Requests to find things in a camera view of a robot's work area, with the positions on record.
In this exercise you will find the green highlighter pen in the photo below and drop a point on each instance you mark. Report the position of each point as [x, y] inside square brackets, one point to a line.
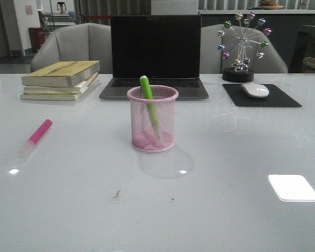
[148, 95]

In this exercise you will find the pink highlighter pen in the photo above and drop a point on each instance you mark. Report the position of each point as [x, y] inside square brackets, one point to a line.
[34, 139]

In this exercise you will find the pink mesh pen holder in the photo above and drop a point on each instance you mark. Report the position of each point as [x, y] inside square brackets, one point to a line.
[143, 134]

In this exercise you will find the grey laptop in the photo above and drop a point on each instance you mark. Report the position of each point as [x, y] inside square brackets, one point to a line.
[165, 48]

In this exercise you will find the middle book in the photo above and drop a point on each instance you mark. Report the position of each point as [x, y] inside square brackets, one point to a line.
[79, 88]

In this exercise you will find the bottom book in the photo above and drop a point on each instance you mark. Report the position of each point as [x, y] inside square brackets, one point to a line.
[51, 97]

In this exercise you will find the ferris wheel desk ornament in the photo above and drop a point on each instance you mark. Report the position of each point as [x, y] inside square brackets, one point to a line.
[242, 42]

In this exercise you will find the grey right armchair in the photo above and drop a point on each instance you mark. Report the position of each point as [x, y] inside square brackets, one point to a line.
[218, 51]

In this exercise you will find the grey armchair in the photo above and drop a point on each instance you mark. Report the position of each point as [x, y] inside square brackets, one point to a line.
[87, 41]
[218, 51]

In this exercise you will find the white computer mouse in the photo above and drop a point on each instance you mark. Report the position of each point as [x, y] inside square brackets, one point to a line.
[255, 90]

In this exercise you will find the grey left armchair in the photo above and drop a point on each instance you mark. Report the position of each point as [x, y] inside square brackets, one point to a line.
[87, 41]

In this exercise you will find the yellow top book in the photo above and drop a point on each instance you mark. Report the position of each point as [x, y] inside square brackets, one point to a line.
[62, 74]

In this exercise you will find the white cabinet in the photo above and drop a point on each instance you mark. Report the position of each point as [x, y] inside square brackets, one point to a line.
[174, 7]

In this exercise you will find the black mouse pad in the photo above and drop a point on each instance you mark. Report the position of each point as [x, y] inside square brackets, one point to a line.
[276, 98]

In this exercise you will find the red barrier belt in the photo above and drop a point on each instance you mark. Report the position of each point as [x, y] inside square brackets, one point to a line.
[97, 17]

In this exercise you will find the red trash bin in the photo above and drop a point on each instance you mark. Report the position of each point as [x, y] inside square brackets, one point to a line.
[37, 38]

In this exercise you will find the fruit bowl on counter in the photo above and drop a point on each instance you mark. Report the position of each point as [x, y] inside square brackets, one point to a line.
[269, 5]

